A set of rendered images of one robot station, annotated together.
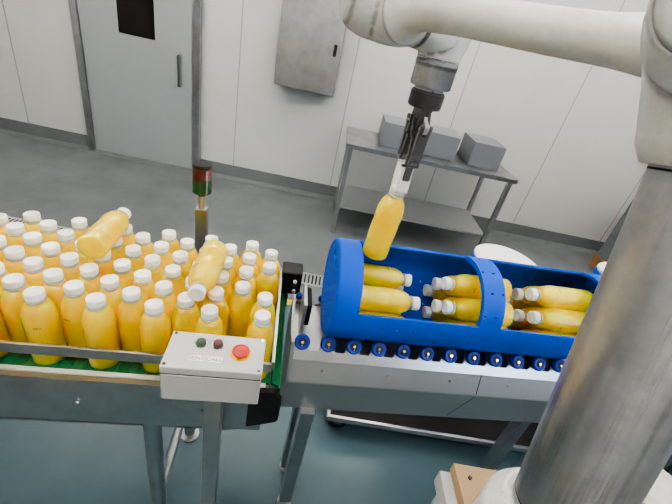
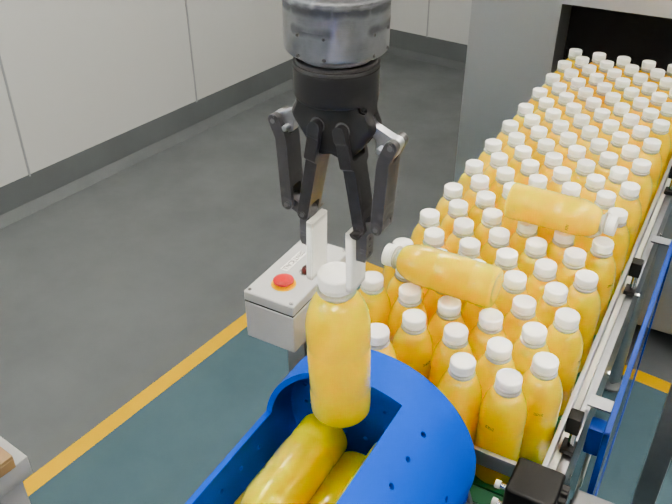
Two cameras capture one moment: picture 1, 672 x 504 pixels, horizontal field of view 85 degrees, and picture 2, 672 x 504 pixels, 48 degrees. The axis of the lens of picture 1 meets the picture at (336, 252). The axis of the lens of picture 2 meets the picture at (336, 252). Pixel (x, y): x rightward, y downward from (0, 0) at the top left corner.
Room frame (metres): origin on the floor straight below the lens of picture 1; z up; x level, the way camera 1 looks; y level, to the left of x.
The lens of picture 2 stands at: (1.29, -0.59, 1.86)
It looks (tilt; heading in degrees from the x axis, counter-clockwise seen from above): 34 degrees down; 130
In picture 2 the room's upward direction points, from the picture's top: straight up
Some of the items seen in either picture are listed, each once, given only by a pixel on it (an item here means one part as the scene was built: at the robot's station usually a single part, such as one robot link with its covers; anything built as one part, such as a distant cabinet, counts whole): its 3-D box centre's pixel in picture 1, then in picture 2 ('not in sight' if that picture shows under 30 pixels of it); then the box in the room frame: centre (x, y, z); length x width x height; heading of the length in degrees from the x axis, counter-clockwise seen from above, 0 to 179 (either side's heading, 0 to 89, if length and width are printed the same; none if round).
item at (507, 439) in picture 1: (509, 437); not in sight; (1.13, -0.97, 0.31); 0.06 x 0.06 x 0.63; 11
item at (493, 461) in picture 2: (277, 314); (414, 429); (0.85, 0.13, 0.96); 0.40 x 0.01 x 0.03; 11
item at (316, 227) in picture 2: (404, 179); (316, 244); (0.87, -0.12, 1.45); 0.03 x 0.01 x 0.07; 101
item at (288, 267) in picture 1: (290, 280); (528, 502); (1.05, 0.13, 0.95); 0.10 x 0.07 x 0.10; 11
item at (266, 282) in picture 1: (266, 294); (456, 412); (0.89, 0.18, 0.99); 0.07 x 0.07 x 0.19
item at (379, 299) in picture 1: (381, 299); (288, 481); (0.85, -0.16, 1.10); 0.19 x 0.07 x 0.07; 101
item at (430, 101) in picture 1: (422, 111); (336, 104); (0.89, -0.12, 1.60); 0.08 x 0.07 x 0.09; 11
